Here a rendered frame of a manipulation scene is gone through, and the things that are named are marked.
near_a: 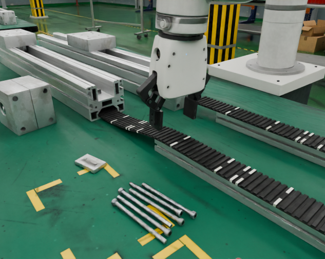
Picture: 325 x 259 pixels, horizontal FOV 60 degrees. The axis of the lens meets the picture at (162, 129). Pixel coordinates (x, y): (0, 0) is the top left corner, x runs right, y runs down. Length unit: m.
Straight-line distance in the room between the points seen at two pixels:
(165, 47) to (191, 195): 0.23
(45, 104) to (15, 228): 0.32
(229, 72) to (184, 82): 0.51
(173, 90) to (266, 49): 0.57
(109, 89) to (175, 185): 0.34
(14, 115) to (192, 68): 0.38
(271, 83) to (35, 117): 0.64
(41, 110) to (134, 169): 0.28
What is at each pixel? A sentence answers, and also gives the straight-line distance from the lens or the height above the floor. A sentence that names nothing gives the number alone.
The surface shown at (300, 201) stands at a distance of 0.43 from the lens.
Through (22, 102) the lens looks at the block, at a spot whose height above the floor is 0.85.
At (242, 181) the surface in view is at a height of 0.81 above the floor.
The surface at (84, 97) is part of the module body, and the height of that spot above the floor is 0.84.
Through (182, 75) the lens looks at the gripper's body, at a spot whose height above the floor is 0.94.
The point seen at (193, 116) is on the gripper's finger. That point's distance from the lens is 0.56.
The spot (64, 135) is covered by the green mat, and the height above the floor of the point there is 0.78.
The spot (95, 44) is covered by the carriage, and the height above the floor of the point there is 0.89.
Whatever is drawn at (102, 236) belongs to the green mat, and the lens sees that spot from 0.40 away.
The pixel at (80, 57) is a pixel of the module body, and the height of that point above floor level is 0.83.
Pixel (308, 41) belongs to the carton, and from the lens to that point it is 5.65.
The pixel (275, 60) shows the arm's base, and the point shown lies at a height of 0.85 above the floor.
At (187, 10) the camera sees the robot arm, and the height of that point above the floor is 1.04.
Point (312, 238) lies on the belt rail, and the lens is 0.42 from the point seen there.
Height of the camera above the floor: 1.08
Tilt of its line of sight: 28 degrees down
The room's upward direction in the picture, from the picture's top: straight up
